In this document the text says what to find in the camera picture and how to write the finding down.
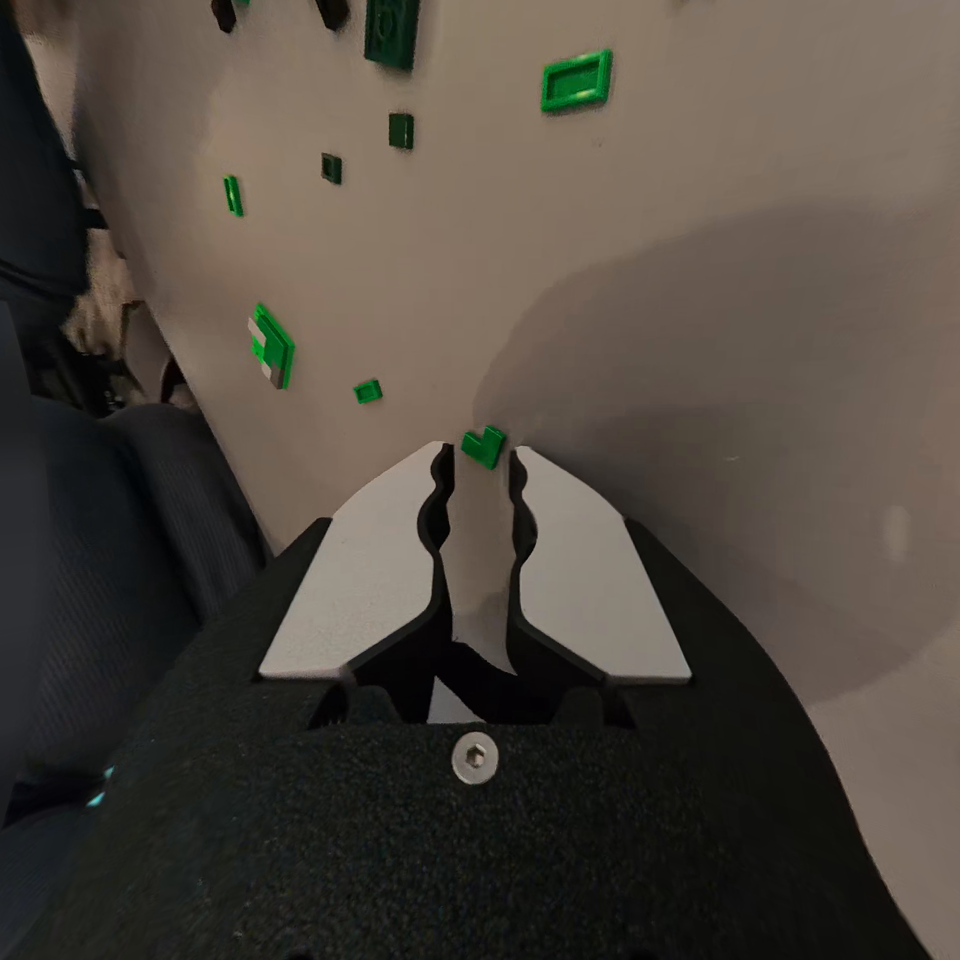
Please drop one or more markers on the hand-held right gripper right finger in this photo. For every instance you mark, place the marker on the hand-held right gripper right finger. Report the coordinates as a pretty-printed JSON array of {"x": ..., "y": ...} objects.
[{"x": 600, "y": 592}]

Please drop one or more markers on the green grey lego plate assembly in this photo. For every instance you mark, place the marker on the green grey lego plate assembly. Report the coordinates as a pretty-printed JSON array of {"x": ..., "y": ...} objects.
[{"x": 271, "y": 345}]

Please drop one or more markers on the green corner lego plate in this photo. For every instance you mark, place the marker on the green corner lego plate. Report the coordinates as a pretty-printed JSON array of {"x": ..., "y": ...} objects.
[{"x": 480, "y": 450}]

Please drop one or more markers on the dark square lego tile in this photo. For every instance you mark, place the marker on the dark square lego tile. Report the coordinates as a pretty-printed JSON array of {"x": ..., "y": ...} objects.
[
  {"x": 401, "y": 130},
  {"x": 331, "y": 168}
]

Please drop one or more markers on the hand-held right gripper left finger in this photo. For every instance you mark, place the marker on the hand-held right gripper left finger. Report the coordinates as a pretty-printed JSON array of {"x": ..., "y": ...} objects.
[{"x": 360, "y": 592}]

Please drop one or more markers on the small green lego tile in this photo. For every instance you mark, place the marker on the small green lego tile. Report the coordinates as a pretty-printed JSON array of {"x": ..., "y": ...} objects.
[{"x": 367, "y": 391}]

